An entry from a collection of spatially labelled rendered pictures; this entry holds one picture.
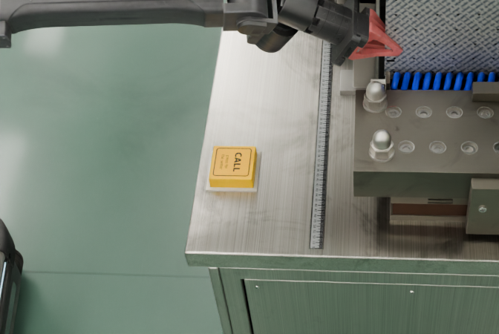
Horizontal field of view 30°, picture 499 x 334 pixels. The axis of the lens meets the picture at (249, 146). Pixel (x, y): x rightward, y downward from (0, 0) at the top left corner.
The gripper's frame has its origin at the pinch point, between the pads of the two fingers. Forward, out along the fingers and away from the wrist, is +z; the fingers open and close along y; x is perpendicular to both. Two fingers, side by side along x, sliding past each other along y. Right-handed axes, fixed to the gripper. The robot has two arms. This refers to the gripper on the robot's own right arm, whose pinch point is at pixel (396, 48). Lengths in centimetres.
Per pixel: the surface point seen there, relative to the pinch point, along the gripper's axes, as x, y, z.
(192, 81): -124, -97, 2
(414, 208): -11.5, 18.8, 10.0
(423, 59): 0.4, 0.3, 4.5
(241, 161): -25.2, 9.8, -13.4
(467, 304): -20.7, 25.8, 25.2
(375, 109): -5.2, 8.4, -0.5
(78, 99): -141, -89, -29
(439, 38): 5.2, 0.3, 4.3
